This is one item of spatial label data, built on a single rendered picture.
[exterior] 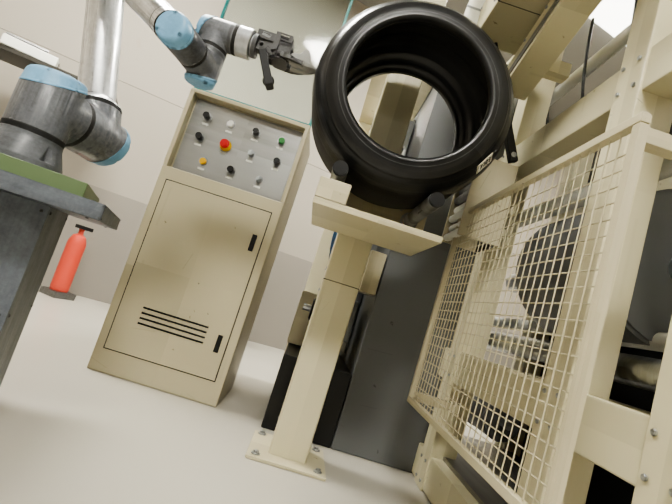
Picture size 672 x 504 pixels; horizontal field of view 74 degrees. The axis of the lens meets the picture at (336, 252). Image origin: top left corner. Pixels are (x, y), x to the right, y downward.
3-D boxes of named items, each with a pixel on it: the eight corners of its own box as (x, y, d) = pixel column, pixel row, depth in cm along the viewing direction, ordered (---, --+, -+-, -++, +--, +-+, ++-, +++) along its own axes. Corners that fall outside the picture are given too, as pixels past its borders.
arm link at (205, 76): (172, 69, 127) (187, 31, 129) (192, 91, 138) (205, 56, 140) (200, 74, 125) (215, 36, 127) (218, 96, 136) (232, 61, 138)
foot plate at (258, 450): (254, 432, 167) (256, 426, 167) (322, 452, 167) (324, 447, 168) (244, 457, 140) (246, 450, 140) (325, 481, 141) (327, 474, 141)
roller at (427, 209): (417, 223, 157) (406, 230, 156) (410, 213, 157) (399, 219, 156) (448, 202, 122) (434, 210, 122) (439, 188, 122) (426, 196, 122)
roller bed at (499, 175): (440, 241, 172) (460, 170, 176) (476, 252, 172) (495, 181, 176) (457, 233, 152) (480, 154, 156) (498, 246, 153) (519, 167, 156)
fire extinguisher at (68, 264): (76, 299, 345) (102, 232, 351) (71, 302, 322) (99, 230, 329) (42, 290, 336) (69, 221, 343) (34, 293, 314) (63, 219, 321)
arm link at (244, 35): (231, 45, 130) (236, 63, 140) (247, 50, 131) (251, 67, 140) (241, 18, 132) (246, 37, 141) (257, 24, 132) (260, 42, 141)
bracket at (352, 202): (312, 206, 157) (321, 180, 159) (418, 240, 159) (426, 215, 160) (312, 204, 154) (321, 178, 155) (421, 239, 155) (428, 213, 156)
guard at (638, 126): (406, 400, 155) (459, 213, 163) (411, 402, 155) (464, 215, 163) (541, 538, 66) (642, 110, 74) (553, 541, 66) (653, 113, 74)
